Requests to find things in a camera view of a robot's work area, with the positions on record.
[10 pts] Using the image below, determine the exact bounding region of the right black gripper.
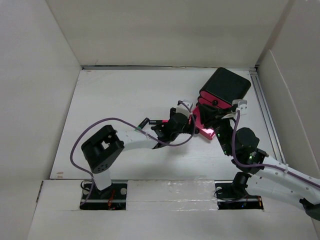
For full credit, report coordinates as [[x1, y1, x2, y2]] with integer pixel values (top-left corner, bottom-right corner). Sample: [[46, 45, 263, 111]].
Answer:
[[197, 102, 235, 156]]

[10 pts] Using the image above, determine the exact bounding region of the black drawer cabinet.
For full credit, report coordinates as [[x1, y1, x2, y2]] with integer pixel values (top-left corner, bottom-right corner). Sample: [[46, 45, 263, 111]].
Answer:
[[199, 67, 251, 105]]

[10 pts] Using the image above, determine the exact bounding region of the pink capped black marker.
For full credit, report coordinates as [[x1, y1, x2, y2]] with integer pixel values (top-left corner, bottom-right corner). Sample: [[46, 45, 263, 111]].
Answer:
[[148, 120, 168, 125]]

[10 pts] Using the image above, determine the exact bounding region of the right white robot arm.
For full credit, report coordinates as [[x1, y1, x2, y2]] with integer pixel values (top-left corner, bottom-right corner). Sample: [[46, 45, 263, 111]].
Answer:
[[197, 99, 320, 220]]

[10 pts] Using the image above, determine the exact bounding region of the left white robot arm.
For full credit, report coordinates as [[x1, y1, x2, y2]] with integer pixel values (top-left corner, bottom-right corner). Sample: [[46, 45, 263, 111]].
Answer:
[[81, 110, 197, 199]]

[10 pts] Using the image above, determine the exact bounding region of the pink middle drawer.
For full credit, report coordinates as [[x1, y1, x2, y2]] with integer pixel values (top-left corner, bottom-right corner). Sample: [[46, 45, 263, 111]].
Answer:
[[197, 91, 232, 109]]

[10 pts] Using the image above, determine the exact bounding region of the green capped black marker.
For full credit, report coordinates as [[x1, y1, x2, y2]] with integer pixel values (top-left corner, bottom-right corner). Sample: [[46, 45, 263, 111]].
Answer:
[[134, 117, 150, 134]]

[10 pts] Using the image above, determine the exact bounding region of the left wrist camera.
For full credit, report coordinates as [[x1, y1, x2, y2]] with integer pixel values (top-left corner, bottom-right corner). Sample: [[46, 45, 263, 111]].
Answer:
[[175, 100, 193, 118]]

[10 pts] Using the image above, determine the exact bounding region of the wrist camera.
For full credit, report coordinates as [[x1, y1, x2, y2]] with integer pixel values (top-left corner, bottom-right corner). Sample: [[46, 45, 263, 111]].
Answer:
[[232, 99, 248, 116], [175, 100, 193, 118]]

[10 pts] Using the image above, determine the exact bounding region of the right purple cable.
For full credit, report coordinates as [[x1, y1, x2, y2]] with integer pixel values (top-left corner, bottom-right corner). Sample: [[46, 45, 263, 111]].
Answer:
[[231, 111, 320, 188]]

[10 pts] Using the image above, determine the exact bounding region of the purple cable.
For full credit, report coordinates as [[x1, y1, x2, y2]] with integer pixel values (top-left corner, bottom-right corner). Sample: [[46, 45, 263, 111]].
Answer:
[[231, 111, 320, 188], [70, 101, 196, 206]]

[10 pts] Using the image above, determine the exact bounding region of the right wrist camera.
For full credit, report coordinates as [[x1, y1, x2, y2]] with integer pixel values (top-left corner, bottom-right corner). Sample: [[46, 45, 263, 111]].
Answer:
[[232, 99, 248, 116]]

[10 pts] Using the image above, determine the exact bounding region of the aluminium rail right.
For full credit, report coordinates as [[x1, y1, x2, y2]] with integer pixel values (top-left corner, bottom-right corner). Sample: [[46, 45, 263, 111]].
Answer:
[[249, 69, 286, 163]]

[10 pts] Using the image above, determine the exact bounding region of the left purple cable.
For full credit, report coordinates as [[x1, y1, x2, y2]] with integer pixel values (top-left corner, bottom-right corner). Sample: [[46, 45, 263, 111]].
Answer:
[[70, 101, 196, 206]]

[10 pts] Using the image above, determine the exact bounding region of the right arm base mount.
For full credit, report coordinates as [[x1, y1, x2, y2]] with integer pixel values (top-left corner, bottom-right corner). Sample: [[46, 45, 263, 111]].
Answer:
[[213, 172, 264, 210]]

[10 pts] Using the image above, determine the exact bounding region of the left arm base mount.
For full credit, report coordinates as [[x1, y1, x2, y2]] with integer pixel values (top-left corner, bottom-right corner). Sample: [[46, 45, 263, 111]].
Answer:
[[79, 180, 128, 211]]

